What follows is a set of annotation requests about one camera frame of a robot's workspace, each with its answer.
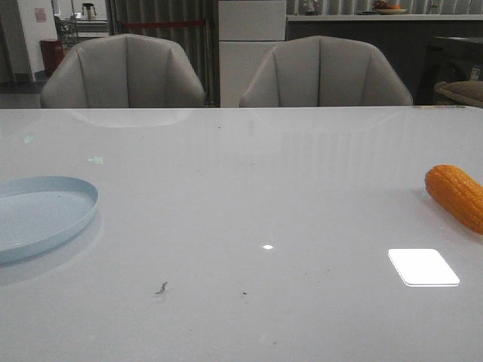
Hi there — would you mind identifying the beige upholstered chair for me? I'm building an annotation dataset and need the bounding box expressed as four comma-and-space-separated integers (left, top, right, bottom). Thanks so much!
239, 35, 413, 108
40, 34, 205, 109

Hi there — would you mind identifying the orange corn cob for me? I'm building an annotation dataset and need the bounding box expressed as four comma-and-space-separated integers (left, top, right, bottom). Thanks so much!
425, 164, 482, 235

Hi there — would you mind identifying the right beige upholstered chair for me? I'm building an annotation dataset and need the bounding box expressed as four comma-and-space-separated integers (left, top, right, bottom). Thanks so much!
239, 35, 413, 108

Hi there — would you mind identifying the dark grey counter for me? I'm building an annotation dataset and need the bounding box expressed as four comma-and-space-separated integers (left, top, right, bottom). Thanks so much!
286, 14, 482, 105

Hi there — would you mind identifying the light blue round plate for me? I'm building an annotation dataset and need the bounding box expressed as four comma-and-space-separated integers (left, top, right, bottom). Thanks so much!
1, 176, 99, 264

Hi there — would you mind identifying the left beige upholstered chair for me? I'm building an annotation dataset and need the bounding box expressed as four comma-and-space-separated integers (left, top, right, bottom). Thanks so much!
40, 34, 205, 109

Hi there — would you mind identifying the red box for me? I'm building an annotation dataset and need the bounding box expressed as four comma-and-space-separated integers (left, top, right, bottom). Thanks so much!
39, 39, 64, 77

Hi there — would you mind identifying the fruit bowl on counter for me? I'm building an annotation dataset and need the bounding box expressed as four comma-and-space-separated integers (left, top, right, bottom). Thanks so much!
373, 0, 407, 15

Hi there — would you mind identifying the beige cushion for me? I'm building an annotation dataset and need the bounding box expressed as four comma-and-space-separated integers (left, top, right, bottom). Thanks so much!
434, 81, 482, 108

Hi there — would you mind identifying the white cabinet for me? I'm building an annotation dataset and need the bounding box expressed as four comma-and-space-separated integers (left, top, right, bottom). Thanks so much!
218, 1, 286, 108

